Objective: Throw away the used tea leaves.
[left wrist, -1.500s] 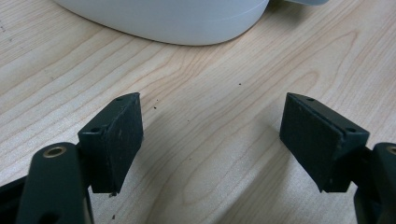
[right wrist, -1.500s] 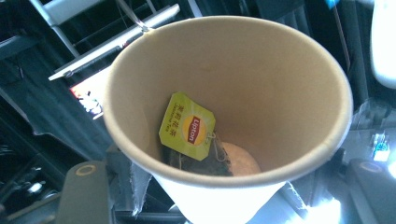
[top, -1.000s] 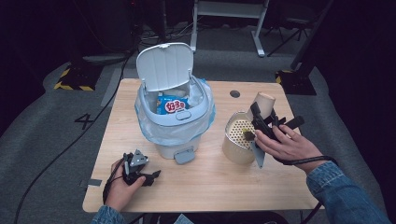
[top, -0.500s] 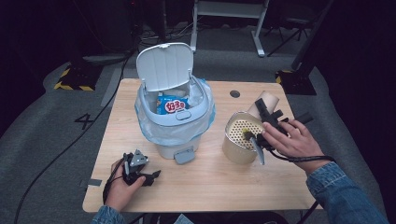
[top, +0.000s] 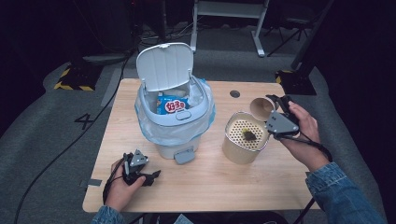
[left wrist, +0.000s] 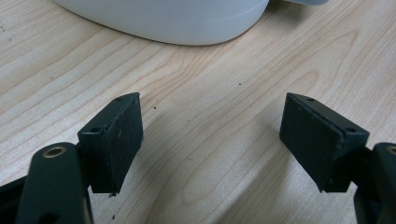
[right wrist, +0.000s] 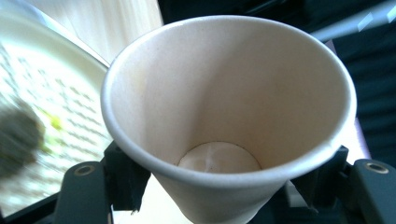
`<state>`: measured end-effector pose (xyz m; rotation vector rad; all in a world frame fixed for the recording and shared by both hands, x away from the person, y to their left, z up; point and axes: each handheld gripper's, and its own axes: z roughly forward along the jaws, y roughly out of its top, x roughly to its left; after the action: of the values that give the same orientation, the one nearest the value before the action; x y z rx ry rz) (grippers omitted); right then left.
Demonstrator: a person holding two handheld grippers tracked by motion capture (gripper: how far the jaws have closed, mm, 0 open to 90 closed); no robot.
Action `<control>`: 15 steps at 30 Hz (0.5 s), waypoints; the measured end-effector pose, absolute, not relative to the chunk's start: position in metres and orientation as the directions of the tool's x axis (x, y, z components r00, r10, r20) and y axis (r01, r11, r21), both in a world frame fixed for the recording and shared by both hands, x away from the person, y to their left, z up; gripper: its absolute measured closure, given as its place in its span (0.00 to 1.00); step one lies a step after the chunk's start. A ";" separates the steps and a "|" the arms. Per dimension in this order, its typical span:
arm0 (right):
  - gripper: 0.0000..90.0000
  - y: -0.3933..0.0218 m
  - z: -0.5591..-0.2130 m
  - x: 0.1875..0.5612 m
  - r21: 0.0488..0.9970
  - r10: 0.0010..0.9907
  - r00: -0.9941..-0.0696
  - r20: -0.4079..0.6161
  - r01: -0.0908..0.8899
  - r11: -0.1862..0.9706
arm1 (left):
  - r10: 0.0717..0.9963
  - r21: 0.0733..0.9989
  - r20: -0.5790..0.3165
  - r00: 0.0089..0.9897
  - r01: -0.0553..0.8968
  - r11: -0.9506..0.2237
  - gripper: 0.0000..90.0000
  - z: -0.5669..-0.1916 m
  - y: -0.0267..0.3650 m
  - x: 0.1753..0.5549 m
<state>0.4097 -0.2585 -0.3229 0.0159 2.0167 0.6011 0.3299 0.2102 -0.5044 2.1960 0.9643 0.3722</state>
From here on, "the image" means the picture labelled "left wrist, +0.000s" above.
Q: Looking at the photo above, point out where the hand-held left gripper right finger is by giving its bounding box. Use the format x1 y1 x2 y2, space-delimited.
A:
278 91 371 193

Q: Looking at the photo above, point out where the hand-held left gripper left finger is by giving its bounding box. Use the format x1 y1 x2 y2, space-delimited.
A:
77 91 145 194

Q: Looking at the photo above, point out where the white round bowl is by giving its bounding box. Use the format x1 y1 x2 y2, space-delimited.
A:
51 0 271 47

